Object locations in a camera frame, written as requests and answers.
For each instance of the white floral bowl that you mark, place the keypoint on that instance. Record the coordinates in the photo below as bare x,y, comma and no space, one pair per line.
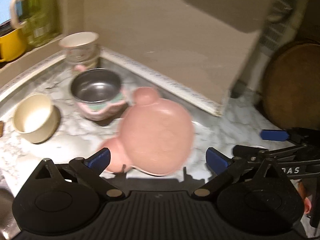
79,45

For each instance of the white vent grille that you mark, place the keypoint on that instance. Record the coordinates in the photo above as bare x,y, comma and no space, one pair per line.
275,25

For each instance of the yellow mug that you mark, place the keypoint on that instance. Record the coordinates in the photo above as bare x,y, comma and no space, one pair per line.
13,45

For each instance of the pink bear-shaped plate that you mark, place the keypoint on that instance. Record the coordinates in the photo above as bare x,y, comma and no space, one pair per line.
155,135

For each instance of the brown soap bar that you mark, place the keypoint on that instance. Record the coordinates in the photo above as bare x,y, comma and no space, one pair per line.
1,128

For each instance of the green glass pitcher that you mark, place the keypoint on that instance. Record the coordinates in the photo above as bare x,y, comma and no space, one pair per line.
37,19

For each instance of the cream plastic bowl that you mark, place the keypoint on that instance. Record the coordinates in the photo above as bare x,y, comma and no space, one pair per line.
36,118

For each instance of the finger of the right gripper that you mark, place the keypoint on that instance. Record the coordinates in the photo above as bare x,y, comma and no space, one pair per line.
248,152
274,135

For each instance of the right hand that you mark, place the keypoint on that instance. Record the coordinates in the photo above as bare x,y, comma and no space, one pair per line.
304,195

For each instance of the clear plastic container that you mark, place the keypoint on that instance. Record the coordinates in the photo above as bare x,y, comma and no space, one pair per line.
78,66

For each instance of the steel bowl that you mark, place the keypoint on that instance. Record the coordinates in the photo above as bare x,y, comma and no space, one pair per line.
96,85

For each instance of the round wooden cutting board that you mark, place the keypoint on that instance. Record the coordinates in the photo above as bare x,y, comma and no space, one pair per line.
290,86

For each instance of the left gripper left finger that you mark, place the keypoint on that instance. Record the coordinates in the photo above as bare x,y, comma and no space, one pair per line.
89,170

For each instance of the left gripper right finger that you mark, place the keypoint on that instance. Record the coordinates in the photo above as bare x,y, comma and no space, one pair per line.
227,170

